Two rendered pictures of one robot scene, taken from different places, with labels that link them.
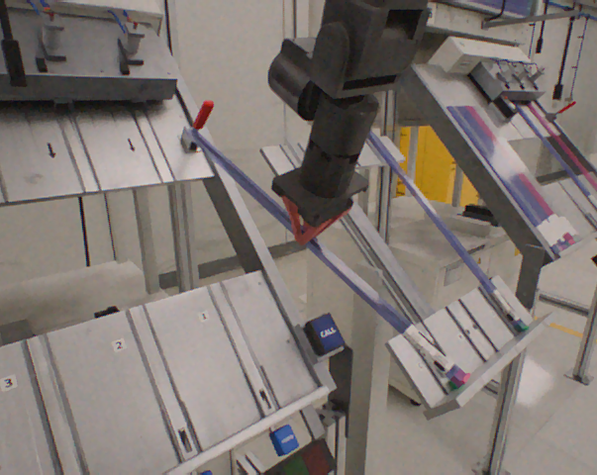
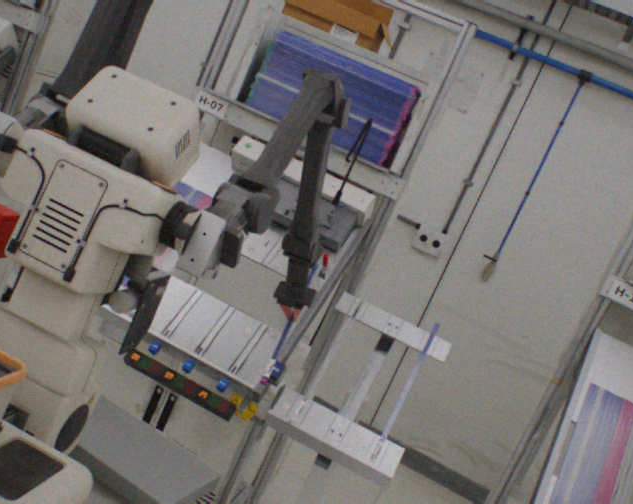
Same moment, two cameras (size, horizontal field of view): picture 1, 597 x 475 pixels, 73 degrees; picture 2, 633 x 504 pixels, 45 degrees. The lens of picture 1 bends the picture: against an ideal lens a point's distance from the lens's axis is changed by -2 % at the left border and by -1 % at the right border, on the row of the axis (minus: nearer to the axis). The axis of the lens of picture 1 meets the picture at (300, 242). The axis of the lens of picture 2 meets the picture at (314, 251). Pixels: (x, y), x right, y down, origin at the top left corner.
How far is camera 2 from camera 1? 1.77 m
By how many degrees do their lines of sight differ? 51
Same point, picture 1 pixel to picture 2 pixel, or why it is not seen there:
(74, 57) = not seen: hidden behind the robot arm
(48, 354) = (197, 297)
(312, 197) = (282, 292)
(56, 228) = (358, 337)
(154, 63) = (336, 231)
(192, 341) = (235, 332)
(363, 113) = (292, 265)
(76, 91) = not seen: hidden behind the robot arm
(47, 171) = (257, 249)
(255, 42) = not seen: outside the picture
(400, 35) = (301, 244)
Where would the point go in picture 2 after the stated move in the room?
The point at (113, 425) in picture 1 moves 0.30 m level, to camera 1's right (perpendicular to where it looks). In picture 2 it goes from (190, 328) to (236, 381)
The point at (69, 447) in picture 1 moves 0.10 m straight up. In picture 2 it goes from (176, 322) to (190, 290)
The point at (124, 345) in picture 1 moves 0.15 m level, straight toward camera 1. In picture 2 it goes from (216, 313) to (185, 316)
